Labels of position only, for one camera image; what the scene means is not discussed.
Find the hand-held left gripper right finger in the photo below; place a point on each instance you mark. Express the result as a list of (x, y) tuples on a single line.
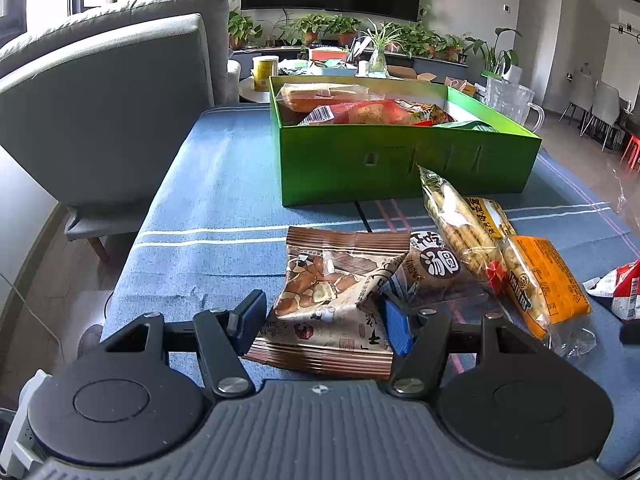
[(397, 325)]

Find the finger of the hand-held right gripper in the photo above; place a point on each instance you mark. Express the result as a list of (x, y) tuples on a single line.
[(631, 335)]

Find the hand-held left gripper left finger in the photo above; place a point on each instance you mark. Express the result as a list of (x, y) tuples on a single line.
[(252, 320)]

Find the brown nut snack packet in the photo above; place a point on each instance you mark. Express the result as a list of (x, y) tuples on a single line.
[(325, 285)]

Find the green cardboard box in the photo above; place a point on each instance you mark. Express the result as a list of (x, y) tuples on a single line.
[(400, 160)]

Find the red snack packet with barcode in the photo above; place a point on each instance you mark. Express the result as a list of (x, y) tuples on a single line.
[(320, 116)]

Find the red and white snack packet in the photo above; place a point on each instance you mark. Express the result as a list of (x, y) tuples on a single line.
[(625, 285)]

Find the round brown pastry packet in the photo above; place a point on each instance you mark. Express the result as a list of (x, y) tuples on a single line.
[(435, 260)]

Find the orange cake packet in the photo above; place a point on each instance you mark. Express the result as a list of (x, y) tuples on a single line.
[(550, 280)]

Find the long biscuit stick packet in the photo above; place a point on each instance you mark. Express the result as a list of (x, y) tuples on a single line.
[(455, 220)]

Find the blue striped tablecloth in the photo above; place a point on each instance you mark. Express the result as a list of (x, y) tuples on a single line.
[(225, 185)]

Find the red stool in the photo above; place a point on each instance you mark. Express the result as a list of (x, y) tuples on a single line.
[(631, 152)]

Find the green snack packet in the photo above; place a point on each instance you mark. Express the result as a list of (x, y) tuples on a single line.
[(465, 126)]

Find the orange-red snack packet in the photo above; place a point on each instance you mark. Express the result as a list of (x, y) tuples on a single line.
[(372, 112)]

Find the red and yellow snack packet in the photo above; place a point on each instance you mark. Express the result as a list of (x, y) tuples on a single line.
[(430, 112)]

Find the round white table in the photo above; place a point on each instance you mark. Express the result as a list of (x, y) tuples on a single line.
[(255, 96)]

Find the grey dining chairs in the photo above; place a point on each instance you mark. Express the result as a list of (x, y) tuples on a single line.
[(600, 110)]

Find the clear bread packet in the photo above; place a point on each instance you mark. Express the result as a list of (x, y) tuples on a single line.
[(320, 95)]

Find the gold can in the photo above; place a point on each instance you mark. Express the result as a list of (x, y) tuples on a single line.
[(265, 74)]

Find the brown paper bag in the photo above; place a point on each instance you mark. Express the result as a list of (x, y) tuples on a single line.
[(457, 85)]

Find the open cardboard box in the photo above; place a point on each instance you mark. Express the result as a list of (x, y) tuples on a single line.
[(412, 75)]

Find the glass pitcher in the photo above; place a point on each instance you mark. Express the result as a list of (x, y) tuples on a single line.
[(510, 100)]

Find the white bottle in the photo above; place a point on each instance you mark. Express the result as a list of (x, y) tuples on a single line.
[(364, 68)]

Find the grey sofa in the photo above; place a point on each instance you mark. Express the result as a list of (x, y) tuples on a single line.
[(100, 110)]

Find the light blue tray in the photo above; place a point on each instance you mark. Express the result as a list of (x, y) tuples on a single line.
[(332, 69)]

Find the spider plant in glass vase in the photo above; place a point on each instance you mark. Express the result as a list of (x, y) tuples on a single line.
[(380, 52)]

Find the orange box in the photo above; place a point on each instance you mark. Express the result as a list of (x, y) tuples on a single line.
[(327, 54)]

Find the row of potted plants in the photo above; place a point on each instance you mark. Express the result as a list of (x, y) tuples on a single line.
[(430, 42)]

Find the tall large-leaf plant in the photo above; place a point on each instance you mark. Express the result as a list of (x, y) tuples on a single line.
[(495, 55)]

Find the bushy potted plant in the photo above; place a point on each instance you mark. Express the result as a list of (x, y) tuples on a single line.
[(242, 30)]

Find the small potted plant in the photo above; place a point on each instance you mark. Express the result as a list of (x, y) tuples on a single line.
[(307, 27), (344, 27)]

